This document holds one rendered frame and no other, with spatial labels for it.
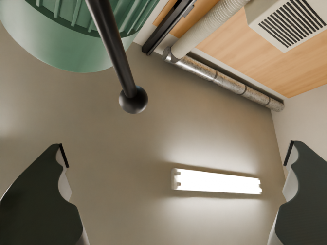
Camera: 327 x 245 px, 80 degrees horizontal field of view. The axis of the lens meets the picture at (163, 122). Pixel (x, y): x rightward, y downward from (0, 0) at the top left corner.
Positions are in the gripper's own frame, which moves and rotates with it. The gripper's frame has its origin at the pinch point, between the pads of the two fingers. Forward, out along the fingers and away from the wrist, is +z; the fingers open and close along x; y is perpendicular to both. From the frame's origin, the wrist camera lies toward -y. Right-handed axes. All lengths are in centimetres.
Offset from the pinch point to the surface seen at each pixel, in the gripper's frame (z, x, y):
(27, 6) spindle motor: 11.1, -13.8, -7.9
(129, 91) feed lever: 8.9, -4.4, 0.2
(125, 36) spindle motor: 15.5, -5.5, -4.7
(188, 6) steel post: 167, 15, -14
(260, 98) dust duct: 250, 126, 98
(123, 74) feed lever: 6.9, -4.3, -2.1
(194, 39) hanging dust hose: 179, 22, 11
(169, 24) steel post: 180, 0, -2
